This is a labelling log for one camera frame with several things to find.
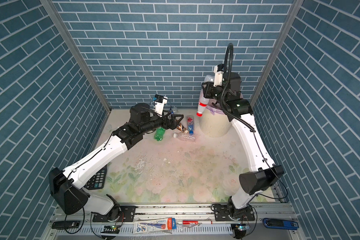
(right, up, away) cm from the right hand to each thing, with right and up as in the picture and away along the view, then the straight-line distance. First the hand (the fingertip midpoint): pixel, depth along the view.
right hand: (204, 80), depth 68 cm
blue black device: (+34, -66, -1) cm, 75 cm away
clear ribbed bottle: (-10, -29, +33) cm, 45 cm away
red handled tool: (-3, -68, +2) cm, 68 cm away
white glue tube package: (-23, -68, +1) cm, 72 cm away
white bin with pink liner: (+8, -19, +19) cm, 28 cm away
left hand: (-12, -15, +1) cm, 20 cm away
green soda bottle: (-27, -27, +30) cm, 49 cm away
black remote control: (-64, -66, -1) cm, 92 cm away
